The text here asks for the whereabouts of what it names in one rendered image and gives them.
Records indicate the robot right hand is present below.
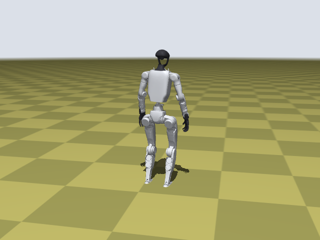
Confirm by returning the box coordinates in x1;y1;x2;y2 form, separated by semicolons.
182;113;189;132

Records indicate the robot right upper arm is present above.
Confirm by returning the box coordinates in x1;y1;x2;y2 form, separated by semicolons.
169;72;184;101

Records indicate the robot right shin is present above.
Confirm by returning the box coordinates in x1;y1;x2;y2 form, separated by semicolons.
164;148;177;186

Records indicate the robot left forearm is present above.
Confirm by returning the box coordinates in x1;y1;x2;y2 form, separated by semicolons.
137;94;146;113

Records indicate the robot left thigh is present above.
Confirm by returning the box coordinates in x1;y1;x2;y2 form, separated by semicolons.
141;114;157;155

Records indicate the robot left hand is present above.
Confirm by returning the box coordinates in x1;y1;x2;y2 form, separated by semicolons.
139;109;146;127

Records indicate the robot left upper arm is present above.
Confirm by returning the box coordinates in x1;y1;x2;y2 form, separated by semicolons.
138;71;149;98

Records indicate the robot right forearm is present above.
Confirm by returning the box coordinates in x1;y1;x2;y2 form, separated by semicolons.
179;93;189;117

